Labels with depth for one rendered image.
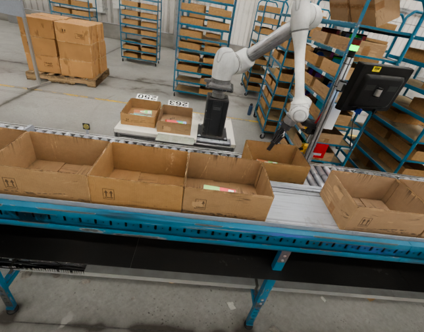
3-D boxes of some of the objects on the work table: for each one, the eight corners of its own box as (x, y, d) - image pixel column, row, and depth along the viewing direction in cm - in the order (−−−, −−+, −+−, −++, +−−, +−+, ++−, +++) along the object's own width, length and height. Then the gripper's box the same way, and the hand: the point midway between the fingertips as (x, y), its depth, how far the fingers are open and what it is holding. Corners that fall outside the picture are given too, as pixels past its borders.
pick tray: (191, 118, 238) (193, 108, 233) (190, 136, 206) (191, 124, 201) (162, 114, 235) (162, 103, 229) (156, 131, 203) (157, 120, 198)
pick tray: (160, 111, 239) (161, 101, 234) (155, 128, 207) (155, 117, 202) (131, 107, 236) (131, 97, 231) (120, 124, 204) (119, 112, 199)
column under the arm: (198, 124, 228) (203, 89, 210) (225, 128, 230) (232, 93, 212) (197, 137, 206) (201, 99, 188) (226, 141, 209) (235, 103, 191)
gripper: (295, 130, 167) (274, 156, 178) (289, 122, 179) (270, 147, 190) (286, 125, 165) (265, 151, 176) (281, 116, 176) (262, 142, 188)
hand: (270, 145), depth 181 cm, fingers closed
